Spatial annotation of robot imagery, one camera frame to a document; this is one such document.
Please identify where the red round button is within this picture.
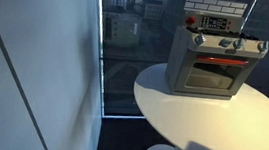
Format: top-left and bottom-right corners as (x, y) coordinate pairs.
(185, 15), (198, 27)

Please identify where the gray toy oven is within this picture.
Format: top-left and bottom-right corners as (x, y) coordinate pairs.
(163, 0), (269, 106)

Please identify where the blue oven knob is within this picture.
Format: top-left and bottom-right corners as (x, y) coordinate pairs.
(193, 33), (207, 47)
(255, 39), (269, 55)
(218, 37), (234, 50)
(232, 36), (246, 51)

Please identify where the red oven door handle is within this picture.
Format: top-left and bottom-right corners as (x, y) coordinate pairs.
(195, 54), (251, 68)

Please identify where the white window frame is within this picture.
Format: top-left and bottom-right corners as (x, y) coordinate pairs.
(84, 0), (158, 123)

